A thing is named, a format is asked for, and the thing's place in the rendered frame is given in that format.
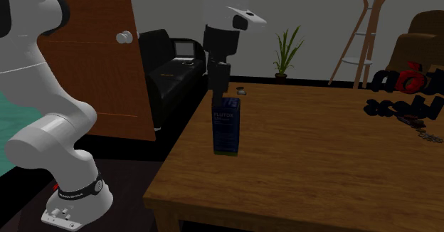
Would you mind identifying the green potted plant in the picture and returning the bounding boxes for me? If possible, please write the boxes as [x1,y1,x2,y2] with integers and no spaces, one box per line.
[272,25,306,85]

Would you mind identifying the black and red letter sign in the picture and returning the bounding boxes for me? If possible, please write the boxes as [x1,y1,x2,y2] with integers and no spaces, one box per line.
[363,61,444,122]

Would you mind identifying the dark blue carton box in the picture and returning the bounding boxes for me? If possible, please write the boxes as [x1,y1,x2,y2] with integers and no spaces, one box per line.
[211,97,242,157]

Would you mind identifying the brown wooden door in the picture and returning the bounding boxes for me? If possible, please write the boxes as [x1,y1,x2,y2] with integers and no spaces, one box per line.
[36,0,157,142]

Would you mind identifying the brown wooden table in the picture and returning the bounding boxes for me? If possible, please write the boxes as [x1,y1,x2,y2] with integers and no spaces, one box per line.
[142,82,444,232]

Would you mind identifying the black leather sofa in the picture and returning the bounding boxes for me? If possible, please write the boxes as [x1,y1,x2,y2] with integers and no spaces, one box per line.
[137,28,209,132]

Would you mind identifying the brown armchair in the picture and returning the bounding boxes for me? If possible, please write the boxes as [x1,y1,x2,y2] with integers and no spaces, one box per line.
[384,9,444,75]

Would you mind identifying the dark robot stand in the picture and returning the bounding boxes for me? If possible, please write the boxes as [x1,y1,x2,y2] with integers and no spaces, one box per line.
[0,158,167,232]

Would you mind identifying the wooden coat rack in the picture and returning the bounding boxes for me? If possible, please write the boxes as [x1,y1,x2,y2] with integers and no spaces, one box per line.
[327,0,395,90]

